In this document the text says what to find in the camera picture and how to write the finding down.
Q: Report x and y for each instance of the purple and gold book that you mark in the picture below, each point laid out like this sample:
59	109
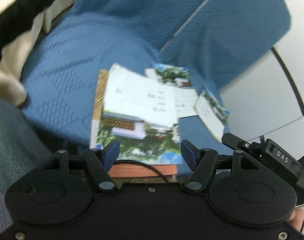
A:
98	106

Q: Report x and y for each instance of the white notebook with handwriting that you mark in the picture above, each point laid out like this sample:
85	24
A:
212	114

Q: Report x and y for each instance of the notebook with garden photo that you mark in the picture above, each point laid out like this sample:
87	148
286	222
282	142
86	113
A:
185	95

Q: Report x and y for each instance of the blue textured chair cover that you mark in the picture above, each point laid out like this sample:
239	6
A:
216	39

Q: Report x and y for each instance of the white and pink book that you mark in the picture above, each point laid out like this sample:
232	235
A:
133	171

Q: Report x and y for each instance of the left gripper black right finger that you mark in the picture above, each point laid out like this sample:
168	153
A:
212	172

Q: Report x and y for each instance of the notebook with building photo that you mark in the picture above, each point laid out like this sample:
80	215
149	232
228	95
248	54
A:
139	112

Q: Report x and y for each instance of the cream cloth garment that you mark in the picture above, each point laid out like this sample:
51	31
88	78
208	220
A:
21	23

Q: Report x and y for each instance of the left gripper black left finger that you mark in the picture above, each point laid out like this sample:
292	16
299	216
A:
95	163

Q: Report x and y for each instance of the grey denim trouser leg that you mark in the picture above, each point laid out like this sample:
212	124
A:
20	151

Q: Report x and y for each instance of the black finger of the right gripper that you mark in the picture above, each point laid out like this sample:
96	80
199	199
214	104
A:
235	143

